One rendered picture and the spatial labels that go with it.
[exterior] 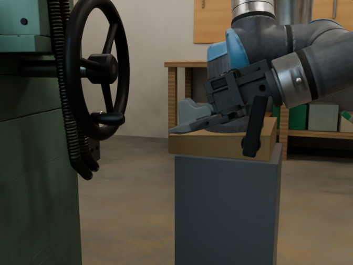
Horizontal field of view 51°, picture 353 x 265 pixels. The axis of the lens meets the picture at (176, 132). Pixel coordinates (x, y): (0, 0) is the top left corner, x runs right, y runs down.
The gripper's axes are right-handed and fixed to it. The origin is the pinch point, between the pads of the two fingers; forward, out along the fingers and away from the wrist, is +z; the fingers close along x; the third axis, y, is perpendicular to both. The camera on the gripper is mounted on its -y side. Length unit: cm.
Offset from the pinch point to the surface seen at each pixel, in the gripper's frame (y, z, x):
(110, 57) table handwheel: 18.0, 7.9, -2.1
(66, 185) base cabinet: -5.9, 38.0, -17.7
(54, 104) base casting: 14.5, 30.5, -14.4
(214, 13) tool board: 67, 5, -325
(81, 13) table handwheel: 25.2, 6.5, 7.0
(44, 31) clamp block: 26.0, 15.8, 3.9
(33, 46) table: 23.5, 16.9, 7.3
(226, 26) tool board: 51, -3, -324
